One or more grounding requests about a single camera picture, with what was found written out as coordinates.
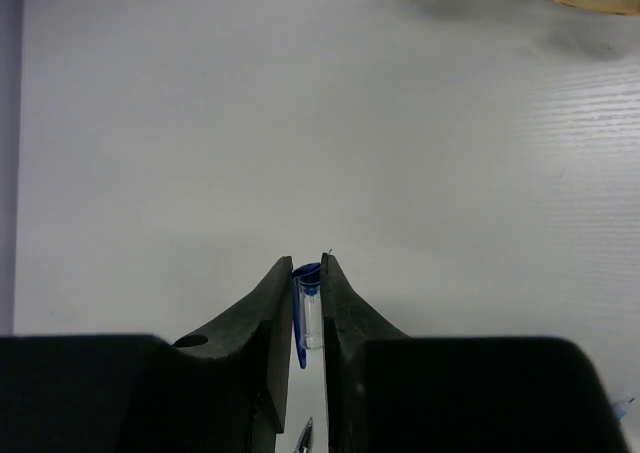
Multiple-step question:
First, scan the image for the clear blue pen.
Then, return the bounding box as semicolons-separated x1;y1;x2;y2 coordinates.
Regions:
612;397;635;423

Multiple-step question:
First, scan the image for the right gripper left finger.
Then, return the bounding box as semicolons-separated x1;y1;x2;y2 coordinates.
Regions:
173;256;293;433

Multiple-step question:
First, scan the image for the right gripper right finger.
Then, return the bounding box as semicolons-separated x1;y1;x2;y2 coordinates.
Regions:
320;253;408;452

